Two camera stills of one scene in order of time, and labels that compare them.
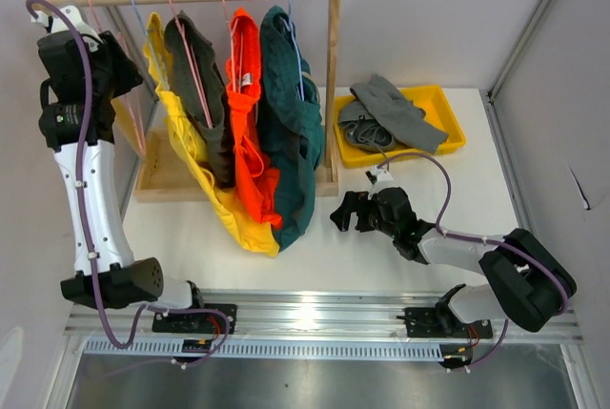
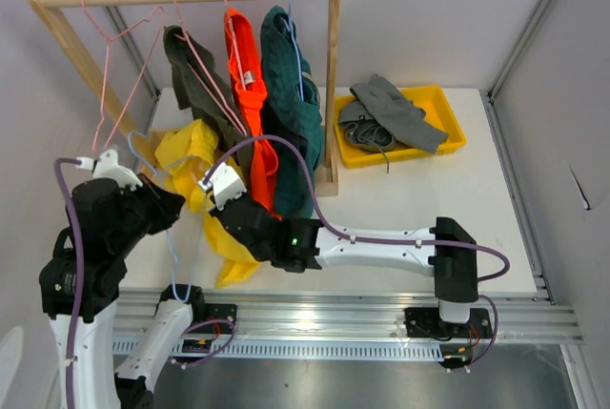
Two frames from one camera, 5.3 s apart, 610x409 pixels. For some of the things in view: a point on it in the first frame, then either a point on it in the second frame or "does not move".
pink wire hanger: [128, 97] -> [108, 38]
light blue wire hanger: [137, 14] -> [141, 144]
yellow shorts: [220, 208] -> [180, 160]
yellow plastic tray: [433, 101] does not move
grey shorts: [380, 119] does not move
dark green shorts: [290, 122] does not move
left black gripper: [128, 73] -> [168, 204]
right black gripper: [354, 202] -> [245, 196]
